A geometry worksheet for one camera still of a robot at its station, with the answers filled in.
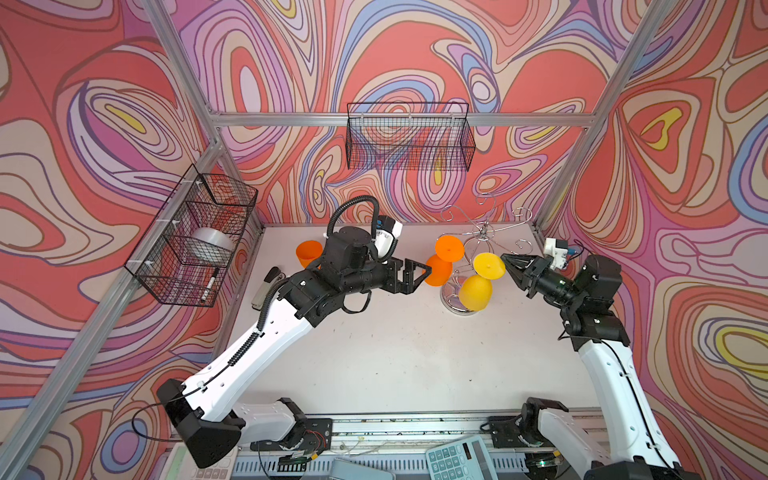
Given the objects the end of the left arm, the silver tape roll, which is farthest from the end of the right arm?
the silver tape roll

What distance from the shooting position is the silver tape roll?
717 millimetres

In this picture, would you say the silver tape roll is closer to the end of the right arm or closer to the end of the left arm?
the end of the left arm
